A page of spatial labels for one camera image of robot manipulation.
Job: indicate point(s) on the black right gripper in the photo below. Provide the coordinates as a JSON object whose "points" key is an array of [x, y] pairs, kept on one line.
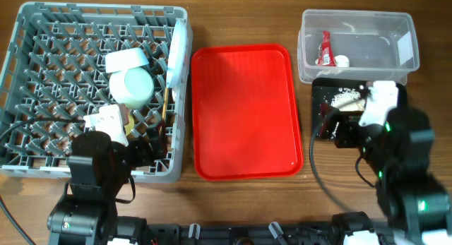
{"points": [[348, 121]]}

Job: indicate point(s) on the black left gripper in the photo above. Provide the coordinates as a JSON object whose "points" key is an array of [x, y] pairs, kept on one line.
{"points": [[146, 157]]}

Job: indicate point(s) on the rice and food scraps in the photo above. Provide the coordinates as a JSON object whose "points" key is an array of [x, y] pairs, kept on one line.
{"points": [[348, 100]]}

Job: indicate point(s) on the wooden chopstick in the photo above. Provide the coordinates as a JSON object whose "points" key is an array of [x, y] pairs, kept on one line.
{"points": [[164, 111]]}

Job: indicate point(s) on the green plastic bowl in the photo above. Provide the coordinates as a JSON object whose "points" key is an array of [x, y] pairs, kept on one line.
{"points": [[133, 87]]}

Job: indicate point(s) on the light blue round plate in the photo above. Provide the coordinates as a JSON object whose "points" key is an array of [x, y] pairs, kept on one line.
{"points": [[177, 53]]}

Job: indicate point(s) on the red snack wrapper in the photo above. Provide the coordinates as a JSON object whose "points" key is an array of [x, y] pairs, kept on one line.
{"points": [[326, 56]]}

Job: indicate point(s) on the white small bowl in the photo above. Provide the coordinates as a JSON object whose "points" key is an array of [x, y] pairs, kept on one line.
{"points": [[125, 60]]}

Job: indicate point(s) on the yellow plastic cup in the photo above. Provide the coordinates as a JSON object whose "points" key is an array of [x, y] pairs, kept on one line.
{"points": [[129, 127]]}

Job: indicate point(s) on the white plastic fork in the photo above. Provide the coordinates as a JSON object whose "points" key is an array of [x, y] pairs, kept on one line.
{"points": [[174, 94]]}

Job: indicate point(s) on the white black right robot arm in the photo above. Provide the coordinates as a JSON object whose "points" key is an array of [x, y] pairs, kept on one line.
{"points": [[398, 152]]}

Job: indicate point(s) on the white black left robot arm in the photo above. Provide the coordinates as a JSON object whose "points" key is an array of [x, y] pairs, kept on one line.
{"points": [[87, 213]]}

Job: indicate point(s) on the black waste tray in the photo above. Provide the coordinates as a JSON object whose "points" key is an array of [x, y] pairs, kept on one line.
{"points": [[321, 91]]}

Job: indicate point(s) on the clear plastic waste bin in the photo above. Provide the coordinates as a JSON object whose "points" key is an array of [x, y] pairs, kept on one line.
{"points": [[379, 45]]}

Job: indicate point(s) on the grey plastic dishwasher rack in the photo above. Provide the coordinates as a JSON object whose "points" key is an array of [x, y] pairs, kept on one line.
{"points": [[54, 74]]}

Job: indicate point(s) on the red plastic tray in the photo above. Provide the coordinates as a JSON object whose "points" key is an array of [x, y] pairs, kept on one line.
{"points": [[244, 113]]}

